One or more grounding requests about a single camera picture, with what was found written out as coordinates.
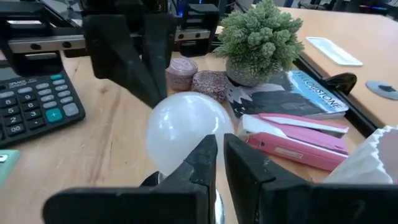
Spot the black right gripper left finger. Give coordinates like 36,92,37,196
42,134,218,224

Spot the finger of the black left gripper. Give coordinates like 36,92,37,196
83,14,162,109
141,14,178,100

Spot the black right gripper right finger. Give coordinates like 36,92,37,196
223,133,398,224

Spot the white lightbulb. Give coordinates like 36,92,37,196
144,91,234,177

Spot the pink stapler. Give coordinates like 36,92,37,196
238,114,349,172

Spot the glitter tape roll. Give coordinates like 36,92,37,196
191,70,229,103

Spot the clear cup with items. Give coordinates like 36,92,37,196
323,125,398,185

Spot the black calculator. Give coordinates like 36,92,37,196
0,67,86,149

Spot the pink white slim box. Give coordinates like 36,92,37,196
257,113,349,139

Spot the green artificial potted plant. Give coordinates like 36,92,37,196
213,0,305,88

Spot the Yellowstone book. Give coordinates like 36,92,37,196
226,70,349,121

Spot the mint green stapler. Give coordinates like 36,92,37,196
0,149,22,189

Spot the white plastic card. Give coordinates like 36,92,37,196
305,36,364,67

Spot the light wooden desk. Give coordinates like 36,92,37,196
214,6,398,128

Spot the black frame clamp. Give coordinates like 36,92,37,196
323,72,358,96

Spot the grey cable grommet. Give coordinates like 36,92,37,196
365,80,398,101

